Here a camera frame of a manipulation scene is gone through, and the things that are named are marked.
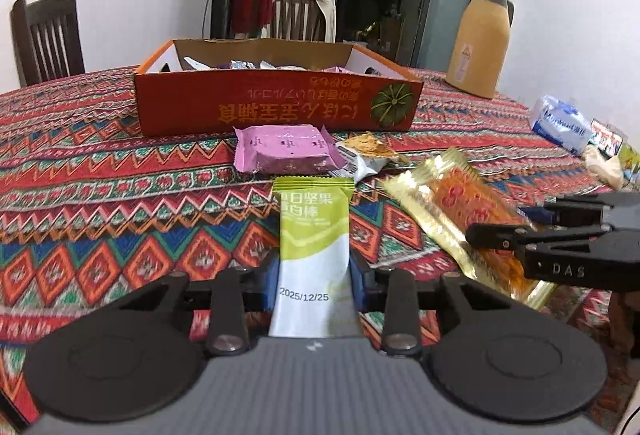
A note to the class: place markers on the green white snack packet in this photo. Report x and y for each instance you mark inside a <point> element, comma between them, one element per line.
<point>310,240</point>

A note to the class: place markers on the small white orange snack packet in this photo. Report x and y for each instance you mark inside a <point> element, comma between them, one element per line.
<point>365,156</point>

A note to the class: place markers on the pink snack packet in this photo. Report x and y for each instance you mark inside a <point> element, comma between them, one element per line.
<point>285,147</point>

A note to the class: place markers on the white blue tissue pack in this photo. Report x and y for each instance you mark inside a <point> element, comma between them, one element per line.
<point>557,125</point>

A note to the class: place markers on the colourful printed screen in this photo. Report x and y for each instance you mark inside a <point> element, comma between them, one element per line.
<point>607,137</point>

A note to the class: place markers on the pile of assorted snack packets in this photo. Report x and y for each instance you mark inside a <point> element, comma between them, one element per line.
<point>195,64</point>

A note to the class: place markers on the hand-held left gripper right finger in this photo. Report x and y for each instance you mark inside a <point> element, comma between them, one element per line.
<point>359,282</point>

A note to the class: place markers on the yellow packet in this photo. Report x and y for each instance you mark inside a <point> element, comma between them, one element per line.
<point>631,165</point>

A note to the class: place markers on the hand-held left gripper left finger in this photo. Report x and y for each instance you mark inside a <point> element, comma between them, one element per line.
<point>270,285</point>

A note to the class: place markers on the gold orange snack packet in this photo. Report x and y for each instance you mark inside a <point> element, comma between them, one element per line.
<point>450,195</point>

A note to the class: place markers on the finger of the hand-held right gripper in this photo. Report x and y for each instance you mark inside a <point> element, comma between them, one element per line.
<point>537,215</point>
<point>500,237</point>

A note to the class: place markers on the red cardboard box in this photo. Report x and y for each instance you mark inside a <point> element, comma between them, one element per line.
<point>200,105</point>

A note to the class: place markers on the dark wooden chair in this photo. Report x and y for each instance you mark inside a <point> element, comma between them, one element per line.
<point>47,12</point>

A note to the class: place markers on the yellow thermos jug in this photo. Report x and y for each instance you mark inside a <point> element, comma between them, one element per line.
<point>477,45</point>

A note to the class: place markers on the wooden chair with cloth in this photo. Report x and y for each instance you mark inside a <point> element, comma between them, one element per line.
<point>327,10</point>

